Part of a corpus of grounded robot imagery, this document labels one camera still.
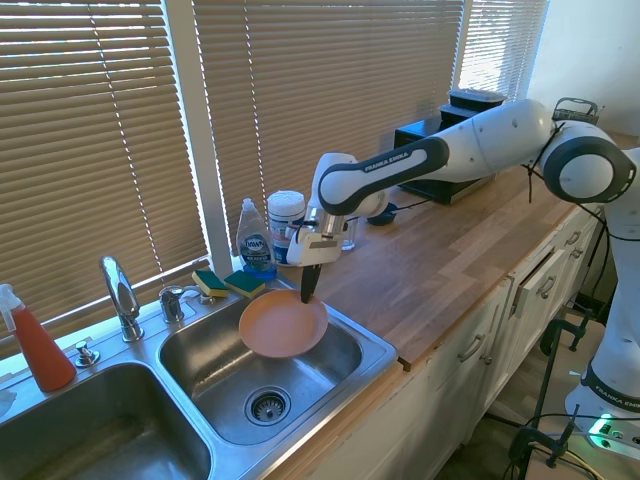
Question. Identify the narrow bright window blind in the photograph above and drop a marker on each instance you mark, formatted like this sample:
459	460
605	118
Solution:
500	45

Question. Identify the black stacked containers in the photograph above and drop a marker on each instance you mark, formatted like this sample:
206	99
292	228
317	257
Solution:
472	102

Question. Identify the orange spray bottle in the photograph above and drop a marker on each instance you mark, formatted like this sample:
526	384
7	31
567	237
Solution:
42	350

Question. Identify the chrome sink sprayer knob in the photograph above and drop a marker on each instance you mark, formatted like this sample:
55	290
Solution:
87	355

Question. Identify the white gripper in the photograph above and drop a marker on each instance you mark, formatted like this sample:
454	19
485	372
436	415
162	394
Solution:
315	250

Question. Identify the orange plastic plate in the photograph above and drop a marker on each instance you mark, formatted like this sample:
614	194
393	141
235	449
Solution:
280	327

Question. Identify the clear dish soap bottle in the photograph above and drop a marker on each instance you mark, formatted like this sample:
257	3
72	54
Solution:
255	245

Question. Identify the black clamp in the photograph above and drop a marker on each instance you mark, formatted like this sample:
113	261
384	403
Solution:
530	440
555	332

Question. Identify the clear drinking glass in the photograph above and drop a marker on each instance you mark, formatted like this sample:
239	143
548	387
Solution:
349	242

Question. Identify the stainless steel double sink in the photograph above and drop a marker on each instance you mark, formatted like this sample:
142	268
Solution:
320	380

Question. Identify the dark blue bowl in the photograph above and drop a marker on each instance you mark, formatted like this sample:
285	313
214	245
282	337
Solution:
382	217

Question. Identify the black countertop appliance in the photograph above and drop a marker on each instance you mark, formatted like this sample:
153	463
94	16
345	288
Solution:
450	187

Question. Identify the yellow green sponge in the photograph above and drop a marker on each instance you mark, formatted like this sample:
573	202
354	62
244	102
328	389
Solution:
245	284
210	283

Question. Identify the wide tan window blind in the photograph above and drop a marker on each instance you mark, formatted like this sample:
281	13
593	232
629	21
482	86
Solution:
325	100

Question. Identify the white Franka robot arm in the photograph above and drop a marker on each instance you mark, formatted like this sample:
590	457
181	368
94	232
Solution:
480	145

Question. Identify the chrome faucet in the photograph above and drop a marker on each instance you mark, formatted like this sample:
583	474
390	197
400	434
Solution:
122	300

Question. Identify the Lysol wipes canister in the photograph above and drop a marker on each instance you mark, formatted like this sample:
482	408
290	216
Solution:
282	215

